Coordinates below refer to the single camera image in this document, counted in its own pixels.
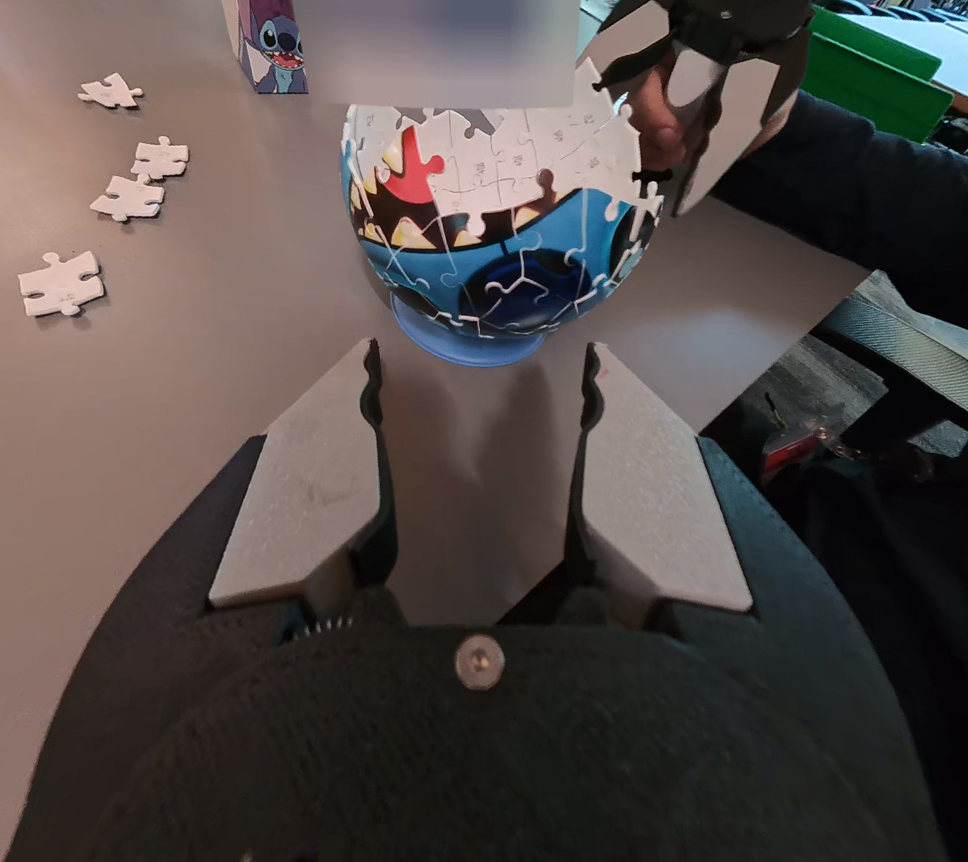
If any person's right hand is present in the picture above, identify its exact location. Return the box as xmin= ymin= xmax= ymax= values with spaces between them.
xmin=628 ymin=56 xmax=693 ymax=175

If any person's right forearm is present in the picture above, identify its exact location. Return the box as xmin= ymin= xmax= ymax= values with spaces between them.
xmin=711 ymin=89 xmax=968 ymax=330

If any blue puzzle ball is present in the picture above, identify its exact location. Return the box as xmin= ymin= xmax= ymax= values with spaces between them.
xmin=339 ymin=56 xmax=667 ymax=349

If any green plastic crate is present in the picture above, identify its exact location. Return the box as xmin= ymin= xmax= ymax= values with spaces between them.
xmin=798 ymin=4 xmax=957 ymax=145

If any red badge clip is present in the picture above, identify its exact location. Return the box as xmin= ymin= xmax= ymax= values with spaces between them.
xmin=760 ymin=393 xmax=852 ymax=488

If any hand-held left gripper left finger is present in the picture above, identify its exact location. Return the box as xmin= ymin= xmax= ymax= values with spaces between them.
xmin=208 ymin=339 xmax=398 ymax=613

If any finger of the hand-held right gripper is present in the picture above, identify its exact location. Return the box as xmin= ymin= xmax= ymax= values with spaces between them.
xmin=672 ymin=59 xmax=781 ymax=219
xmin=578 ymin=0 xmax=676 ymax=93

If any blue ball stand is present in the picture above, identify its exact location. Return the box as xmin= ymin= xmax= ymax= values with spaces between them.
xmin=389 ymin=293 xmax=547 ymax=369

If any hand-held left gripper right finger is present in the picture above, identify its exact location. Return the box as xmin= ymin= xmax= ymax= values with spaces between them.
xmin=563 ymin=342 xmax=757 ymax=613

